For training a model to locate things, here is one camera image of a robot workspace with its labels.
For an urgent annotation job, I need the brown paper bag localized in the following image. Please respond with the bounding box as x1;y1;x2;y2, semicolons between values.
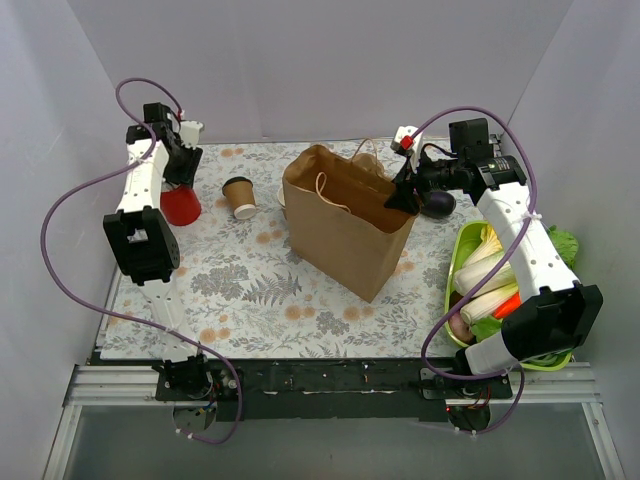
282;145;416;302

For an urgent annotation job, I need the brown paper coffee cup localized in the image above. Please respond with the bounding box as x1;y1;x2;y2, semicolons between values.
277;187;286;209

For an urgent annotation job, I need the black coffee cup lid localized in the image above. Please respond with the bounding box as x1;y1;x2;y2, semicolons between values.
222;176;253;190

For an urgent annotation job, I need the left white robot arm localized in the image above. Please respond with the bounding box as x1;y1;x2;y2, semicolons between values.
103;102;213;400

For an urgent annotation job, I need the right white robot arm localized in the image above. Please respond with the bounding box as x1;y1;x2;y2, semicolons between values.
385;111;603;398

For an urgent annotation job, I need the purple toy eggplant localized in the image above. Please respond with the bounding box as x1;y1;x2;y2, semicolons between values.
421;191;457;219

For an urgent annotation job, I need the red plastic cup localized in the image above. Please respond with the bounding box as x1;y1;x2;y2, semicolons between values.
160;185;202;227

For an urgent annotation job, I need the green plastic basket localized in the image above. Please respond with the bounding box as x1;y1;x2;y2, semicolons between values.
444;221;572;372

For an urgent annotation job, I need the yellow toy napa cabbage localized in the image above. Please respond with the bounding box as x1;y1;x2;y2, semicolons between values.
462;225;503;267

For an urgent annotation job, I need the small white toy cabbage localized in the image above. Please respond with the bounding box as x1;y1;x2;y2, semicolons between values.
460;283;519;325

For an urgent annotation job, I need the purple toy onion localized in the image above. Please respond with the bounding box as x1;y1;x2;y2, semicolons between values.
448;313;475;344

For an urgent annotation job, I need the green toy napa cabbage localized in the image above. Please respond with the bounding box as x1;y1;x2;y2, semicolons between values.
452;227;580;296

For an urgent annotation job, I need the red toy chili pepper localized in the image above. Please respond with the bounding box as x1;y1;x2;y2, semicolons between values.
492;293;521;319

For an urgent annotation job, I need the green toy cabbage head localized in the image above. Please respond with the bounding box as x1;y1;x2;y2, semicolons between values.
470;316;502;342

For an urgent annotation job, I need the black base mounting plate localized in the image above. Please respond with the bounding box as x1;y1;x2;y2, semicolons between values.
154;358;512;422

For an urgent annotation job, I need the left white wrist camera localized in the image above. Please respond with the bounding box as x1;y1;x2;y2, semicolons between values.
179;120;204;148

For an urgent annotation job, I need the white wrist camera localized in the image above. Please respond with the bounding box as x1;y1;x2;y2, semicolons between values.
179;120;204;148
390;126;422;170

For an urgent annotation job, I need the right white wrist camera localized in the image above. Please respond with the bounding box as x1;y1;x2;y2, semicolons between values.
390;126;422;170

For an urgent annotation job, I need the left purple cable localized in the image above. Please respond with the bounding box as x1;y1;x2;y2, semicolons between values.
40;77;245;445

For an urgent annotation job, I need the aluminium frame rail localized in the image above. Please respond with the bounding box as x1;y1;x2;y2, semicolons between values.
44;362;625;479

